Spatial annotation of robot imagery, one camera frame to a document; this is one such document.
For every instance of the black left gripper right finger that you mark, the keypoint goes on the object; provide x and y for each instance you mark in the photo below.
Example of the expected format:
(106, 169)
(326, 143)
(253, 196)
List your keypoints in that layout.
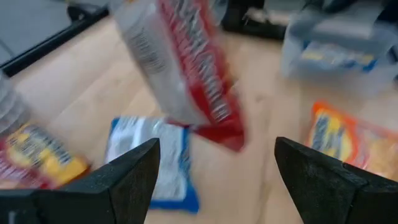
(335, 196)

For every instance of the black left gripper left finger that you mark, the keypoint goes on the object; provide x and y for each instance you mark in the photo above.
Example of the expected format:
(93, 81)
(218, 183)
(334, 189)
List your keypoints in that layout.
(93, 202)

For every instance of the orange Maruchan ramen pack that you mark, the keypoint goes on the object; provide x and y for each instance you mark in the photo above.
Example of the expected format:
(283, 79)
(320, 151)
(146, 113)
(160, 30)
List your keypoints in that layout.
(342, 140)

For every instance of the red Maruchan ramen pack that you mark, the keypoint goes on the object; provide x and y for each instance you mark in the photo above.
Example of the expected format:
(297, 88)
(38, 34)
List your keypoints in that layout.
(40, 155)
(174, 62)

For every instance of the blue Maruchan ramen pack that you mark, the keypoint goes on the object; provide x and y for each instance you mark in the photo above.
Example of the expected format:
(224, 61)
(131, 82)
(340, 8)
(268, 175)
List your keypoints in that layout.
(140, 133)
(335, 56)

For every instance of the clear plastic container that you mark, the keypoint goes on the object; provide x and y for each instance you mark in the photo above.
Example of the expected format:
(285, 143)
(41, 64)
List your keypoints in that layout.
(329, 81)

